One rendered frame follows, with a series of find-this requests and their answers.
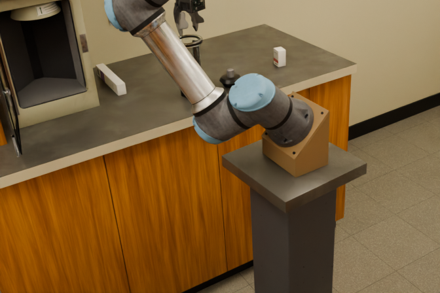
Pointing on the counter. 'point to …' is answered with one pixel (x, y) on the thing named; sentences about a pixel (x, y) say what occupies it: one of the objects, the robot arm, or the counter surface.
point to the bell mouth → (35, 12)
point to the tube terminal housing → (58, 106)
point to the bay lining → (41, 48)
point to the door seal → (10, 111)
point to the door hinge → (9, 80)
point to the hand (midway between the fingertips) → (187, 30)
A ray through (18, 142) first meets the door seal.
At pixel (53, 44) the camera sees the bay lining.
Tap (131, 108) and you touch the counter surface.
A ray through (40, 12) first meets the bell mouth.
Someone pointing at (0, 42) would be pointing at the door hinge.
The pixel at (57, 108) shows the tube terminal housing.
